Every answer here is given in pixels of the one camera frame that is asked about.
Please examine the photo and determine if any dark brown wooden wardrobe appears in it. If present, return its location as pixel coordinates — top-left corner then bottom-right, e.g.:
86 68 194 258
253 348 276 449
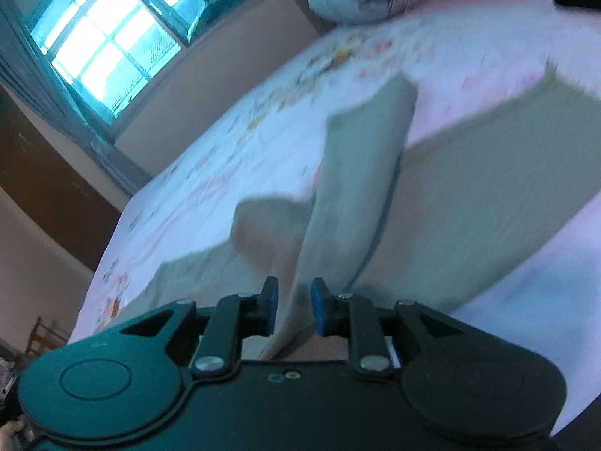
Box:
0 87 124 273

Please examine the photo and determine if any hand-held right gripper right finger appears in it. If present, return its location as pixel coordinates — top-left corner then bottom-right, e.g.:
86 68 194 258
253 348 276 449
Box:
310 277 471 380

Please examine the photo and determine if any wooden chair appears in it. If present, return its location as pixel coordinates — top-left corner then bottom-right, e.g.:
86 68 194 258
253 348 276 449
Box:
23 317 71 358

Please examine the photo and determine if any window with grid bars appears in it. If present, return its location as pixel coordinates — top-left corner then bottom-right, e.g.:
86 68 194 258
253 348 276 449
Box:
23 0 210 114

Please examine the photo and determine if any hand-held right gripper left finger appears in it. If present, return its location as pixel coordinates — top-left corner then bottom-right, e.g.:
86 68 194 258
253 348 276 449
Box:
119 276 281 380

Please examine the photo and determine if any floral printed bed sheet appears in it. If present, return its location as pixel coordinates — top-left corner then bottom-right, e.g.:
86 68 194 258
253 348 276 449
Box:
68 0 601 437

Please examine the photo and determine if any beige striped sock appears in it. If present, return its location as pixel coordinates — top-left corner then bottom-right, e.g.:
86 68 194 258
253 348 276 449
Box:
149 59 601 362

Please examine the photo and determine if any grey pleated curtain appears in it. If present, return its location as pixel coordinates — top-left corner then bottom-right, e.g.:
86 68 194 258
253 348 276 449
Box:
0 0 282 198

